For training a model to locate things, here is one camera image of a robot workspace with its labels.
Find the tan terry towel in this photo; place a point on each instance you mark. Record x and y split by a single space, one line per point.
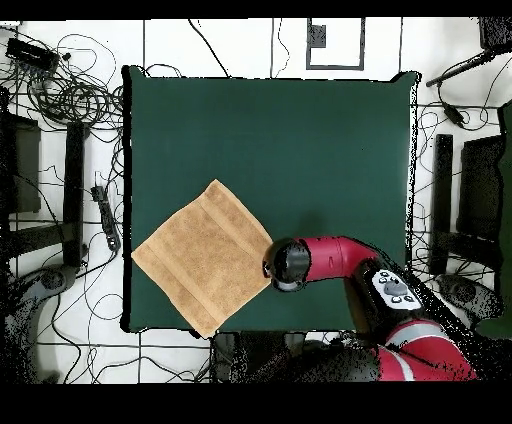
204 256

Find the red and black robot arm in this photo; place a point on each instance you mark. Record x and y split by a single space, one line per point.
336 256

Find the dark flat panel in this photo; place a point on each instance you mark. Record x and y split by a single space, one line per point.
26 168
480 188

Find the dark green table cloth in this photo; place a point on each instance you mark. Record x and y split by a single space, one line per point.
192 140

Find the black power strip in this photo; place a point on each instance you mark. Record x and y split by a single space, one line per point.
106 218

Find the black stand bar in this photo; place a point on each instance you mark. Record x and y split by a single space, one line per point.
74 192
442 204

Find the black floor equipment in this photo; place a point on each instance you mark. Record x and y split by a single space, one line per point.
472 296
54 278

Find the black stand crossbar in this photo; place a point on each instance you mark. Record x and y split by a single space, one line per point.
468 248
40 238

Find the black power adapter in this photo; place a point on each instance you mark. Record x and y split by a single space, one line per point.
454 114

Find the black rod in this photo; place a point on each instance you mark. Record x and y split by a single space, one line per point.
460 68

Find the dark green fabric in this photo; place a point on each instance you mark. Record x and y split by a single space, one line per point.
504 240

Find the black electronics box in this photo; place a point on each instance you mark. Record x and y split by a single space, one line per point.
32 54

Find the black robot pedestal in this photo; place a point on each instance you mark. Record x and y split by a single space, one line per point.
248 356

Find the grey rectangular frame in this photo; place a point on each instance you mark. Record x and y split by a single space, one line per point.
316 36

